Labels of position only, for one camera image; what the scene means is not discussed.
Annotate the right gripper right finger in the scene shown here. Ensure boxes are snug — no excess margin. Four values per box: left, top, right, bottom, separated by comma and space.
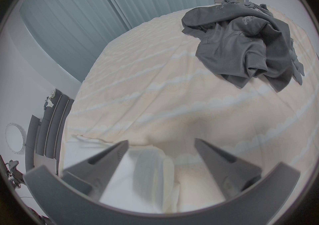
194, 138, 263, 201

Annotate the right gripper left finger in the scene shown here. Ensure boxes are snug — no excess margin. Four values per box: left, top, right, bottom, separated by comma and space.
62, 140, 129, 202

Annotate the white printed T-shirt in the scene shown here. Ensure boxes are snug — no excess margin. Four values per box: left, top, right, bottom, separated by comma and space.
61, 134, 181, 214

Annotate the bed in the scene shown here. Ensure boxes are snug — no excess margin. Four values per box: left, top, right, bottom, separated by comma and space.
58, 0, 319, 213

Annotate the pile of clothes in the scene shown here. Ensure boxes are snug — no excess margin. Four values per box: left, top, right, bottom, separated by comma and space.
181, 0, 305, 93

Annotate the black chest of drawers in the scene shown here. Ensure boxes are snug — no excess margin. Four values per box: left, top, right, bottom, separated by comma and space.
35, 89, 75, 160

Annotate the black dressing table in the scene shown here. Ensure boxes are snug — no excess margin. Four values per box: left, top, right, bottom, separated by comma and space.
25, 114, 41, 172

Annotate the small heap of cloths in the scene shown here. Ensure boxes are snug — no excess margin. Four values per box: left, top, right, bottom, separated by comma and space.
43, 89, 57, 111

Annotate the round white mirror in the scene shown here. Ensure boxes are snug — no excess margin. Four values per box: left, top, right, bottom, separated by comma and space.
5, 123, 26, 155

